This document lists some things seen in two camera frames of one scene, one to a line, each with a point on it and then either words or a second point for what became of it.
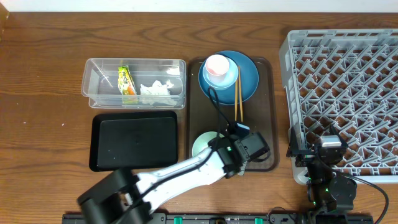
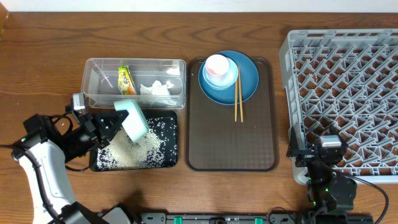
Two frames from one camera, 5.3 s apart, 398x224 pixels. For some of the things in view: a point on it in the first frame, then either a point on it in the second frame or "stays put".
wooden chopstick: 240,93 stays put
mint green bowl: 201,142 → 135,124
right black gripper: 306,155 stays put
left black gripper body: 240,171 → 79,142
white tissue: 157,94 stays put
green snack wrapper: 127,86 stays put
